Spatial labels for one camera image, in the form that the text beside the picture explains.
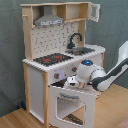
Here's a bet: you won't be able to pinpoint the left red stove knob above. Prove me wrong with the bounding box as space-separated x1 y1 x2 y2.
54 73 60 79

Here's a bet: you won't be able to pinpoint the right red stove knob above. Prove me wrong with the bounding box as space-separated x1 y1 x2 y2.
71 66 78 73

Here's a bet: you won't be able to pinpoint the black stovetop red burners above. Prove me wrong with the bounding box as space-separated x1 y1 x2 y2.
34 53 71 66

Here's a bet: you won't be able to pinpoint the white wooden toy kitchen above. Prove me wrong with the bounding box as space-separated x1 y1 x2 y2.
22 2 105 128

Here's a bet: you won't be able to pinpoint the red stove knob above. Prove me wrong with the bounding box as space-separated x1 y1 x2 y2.
54 73 60 79
71 66 78 73

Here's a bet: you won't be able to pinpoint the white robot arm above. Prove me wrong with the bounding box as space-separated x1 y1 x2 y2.
64 41 128 92

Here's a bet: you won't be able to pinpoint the black toy faucet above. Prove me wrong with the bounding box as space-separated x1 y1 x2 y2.
67 33 83 49

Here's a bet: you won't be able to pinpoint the grey backdrop curtain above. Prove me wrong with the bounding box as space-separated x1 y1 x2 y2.
0 0 128 117

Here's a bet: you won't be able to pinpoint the white oven door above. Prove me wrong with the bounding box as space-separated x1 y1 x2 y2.
49 86 96 128

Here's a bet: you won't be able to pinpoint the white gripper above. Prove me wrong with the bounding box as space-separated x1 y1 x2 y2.
64 76 87 89

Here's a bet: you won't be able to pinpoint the white microwave door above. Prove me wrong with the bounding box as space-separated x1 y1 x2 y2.
89 3 100 22

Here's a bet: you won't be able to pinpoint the grey range hood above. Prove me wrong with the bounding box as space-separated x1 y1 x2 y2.
35 5 64 27

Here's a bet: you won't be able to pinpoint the metal toy sink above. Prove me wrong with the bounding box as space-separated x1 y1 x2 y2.
65 47 95 56

